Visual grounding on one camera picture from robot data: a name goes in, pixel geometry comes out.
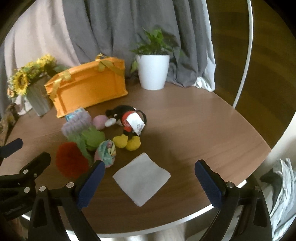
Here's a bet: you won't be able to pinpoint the white sheer curtain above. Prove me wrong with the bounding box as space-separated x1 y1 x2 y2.
1 1 80 115

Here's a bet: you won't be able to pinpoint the patterned brown rug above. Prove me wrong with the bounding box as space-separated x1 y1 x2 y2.
0 103 19 147

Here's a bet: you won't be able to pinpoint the black penguin plush toy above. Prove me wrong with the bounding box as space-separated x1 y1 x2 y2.
104 105 147 151

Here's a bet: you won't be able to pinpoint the grey curtain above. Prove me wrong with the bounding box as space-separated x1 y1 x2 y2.
62 1 216 91

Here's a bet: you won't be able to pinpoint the red fluffy pompom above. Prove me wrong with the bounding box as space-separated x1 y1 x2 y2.
55 142 89 179

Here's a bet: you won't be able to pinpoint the white plant pot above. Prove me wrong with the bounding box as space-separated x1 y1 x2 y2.
135 55 170 90

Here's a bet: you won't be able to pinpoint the orange plastic storage box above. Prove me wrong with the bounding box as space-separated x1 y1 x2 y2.
45 54 127 118

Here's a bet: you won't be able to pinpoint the green plush toy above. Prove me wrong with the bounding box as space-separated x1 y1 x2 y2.
67 126 105 166

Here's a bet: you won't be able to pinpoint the yellow sunflower bouquet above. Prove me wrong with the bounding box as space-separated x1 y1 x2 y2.
6 54 68 99

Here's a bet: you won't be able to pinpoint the green leafy houseplant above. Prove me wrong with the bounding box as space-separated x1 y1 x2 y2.
129 27 185 74

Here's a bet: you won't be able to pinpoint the white curved lamp pole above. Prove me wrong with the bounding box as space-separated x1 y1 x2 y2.
232 0 254 109

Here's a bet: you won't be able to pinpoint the crumpled grey white cloth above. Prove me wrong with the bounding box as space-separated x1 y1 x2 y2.
259 158 295 240

